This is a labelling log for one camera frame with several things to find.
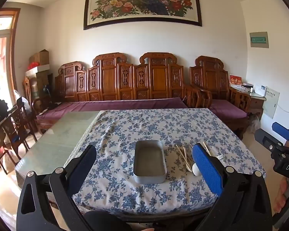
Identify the wooden side table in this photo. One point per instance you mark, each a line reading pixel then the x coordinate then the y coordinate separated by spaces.
pixel 256 102

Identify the peacock flower framed painting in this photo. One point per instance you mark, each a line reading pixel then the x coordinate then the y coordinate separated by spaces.
pixel 142 2

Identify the dark wooden chair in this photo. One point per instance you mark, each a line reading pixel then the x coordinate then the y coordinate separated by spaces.
pixel 16 125

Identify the wooden chopstick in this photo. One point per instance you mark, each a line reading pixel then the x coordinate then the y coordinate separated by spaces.
pixel 183 155
pixel 206 148

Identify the clear plastic bag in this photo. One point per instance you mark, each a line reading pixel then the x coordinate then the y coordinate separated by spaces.
pixel 23 99

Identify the small purple seat cushion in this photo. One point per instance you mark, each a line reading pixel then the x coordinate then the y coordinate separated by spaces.
pixel 227 108

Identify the green wall electrical box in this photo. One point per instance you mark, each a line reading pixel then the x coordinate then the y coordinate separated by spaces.
pixel 259 39

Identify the wooden door frame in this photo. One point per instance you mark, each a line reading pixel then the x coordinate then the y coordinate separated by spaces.
pixel 13 48

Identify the pale fork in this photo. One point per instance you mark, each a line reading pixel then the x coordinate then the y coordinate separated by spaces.
pixel 220 157

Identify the red gift box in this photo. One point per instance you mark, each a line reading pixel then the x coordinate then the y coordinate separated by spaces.
pixel 235 80

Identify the white metal panel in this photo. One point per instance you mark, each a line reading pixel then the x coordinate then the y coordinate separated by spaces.
pixel 271 102

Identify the carved wooden armchair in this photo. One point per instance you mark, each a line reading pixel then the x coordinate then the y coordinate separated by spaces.
pixel 210 79

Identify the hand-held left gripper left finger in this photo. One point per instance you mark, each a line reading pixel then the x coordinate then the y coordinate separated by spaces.
pixel 83 170

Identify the brown cardboard box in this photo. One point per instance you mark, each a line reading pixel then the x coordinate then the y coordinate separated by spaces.
pixel 39 57

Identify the carved wooden sofa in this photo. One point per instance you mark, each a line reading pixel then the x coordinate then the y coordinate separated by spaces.
pixel 110 81

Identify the white desk telephone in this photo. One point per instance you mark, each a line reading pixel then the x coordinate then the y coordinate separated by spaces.
pixel 260 89

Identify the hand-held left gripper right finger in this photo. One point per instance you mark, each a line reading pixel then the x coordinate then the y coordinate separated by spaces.
pixel 206 168

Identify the blue floral tablecloth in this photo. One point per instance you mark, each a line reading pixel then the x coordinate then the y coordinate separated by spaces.
pixel 134 125

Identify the white spoon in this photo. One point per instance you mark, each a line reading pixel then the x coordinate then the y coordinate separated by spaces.
pixel 197 169

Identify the grey metal tray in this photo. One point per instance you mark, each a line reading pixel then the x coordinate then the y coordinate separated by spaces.
pixel 149 161

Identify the person's right hand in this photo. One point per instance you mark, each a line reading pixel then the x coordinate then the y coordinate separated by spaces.
pixel 281 195

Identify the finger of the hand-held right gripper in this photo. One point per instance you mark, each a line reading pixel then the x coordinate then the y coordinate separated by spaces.
pixel 267 139
pixel 281 130

